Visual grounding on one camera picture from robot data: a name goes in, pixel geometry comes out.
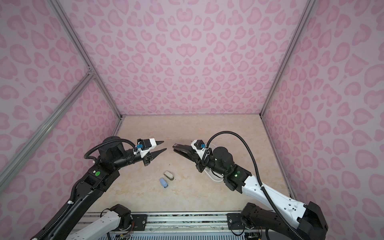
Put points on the white plastic tray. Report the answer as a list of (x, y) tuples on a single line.
[(213, 176)]

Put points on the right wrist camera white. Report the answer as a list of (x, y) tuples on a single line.
[(199, 147)]

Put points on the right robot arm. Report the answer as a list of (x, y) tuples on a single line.
[(284, 215)]

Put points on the aluminium frame corner post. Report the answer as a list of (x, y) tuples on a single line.
[(297, 35), (79, 46)]

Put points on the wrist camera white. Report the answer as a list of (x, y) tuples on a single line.
[(144, 146), (199, 147)]

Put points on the blue small stapler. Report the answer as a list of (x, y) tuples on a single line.
[(163, 183)]

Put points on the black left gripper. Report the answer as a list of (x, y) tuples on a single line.
[(152, 156)]

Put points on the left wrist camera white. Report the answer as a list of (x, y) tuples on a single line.
[(144, 146)]

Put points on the aluminium frame corner post right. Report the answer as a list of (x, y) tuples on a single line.
[(297, 35)]

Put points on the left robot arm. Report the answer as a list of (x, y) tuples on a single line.
[(113, 154)]

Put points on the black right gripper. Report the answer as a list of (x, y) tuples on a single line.
[(199, 163)]

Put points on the aluminium diagonal frame bar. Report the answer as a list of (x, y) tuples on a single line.
[(23, 155)]

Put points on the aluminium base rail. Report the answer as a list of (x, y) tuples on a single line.
[(174, 226)]

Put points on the aluminium frame corner post left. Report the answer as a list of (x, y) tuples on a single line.
[(79, 46)]

